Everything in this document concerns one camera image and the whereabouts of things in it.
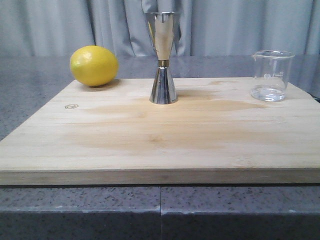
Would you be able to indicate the grey curtain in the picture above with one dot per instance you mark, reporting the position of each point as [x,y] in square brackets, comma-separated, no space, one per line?
[56,28]

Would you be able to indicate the steel double jigger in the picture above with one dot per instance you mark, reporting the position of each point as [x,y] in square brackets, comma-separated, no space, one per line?
[163,28]

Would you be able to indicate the yellow lemon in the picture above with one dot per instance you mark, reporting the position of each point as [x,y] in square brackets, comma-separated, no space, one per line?
[93,65]

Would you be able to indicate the clear glass beaker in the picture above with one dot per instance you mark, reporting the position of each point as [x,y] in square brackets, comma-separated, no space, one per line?
[272,69]

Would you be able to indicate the light wooden cutting board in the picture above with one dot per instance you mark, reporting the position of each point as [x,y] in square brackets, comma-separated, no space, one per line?
[216,133]

